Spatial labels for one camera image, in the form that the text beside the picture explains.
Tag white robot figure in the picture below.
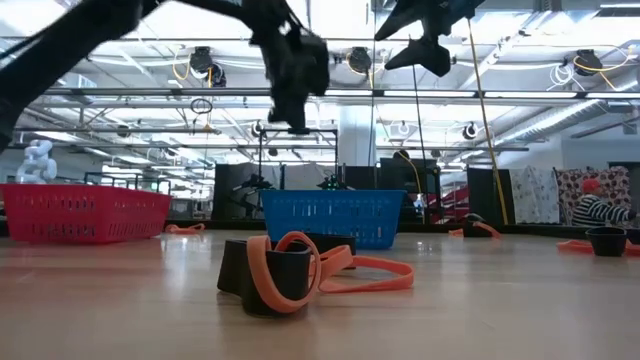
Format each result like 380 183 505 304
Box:
13 137 59 184

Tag long ceiling light rail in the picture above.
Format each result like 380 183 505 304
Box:
44 87 640 100

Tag white patterned cloth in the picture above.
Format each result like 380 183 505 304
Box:
509 166 560 225

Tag black partition panel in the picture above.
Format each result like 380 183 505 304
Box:
467 168 514 226
379 157 441 224
214 162 261 221

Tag yellow cable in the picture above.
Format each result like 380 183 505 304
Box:
464 17 509 227

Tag red plastic basket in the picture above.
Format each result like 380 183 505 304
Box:
0 182 173 245

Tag black metal gantry frame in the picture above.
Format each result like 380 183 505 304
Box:
256 126 340 191

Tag black wide rubber band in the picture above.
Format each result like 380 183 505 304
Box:
584 226 628 258
299 231 358 271
462 213 495 240
216 238 314 318

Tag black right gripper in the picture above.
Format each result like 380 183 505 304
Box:
374 0 486 79

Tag blue plastic basket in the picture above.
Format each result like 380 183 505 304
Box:
259 188 407 251

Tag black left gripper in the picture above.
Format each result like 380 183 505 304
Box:
252 14 331 132

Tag person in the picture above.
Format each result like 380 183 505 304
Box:
571 178 639 228

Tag red metal rack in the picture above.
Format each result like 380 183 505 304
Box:
428 187 471 225

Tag floral patterned cloth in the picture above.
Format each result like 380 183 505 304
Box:
554 165 634 229

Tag white building column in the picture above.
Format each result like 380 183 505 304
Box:
338 103 377 167

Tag long black cable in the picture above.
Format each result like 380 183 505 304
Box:
409 64 427 162

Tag hanging black cable coil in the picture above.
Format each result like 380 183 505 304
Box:
189 96 214 115

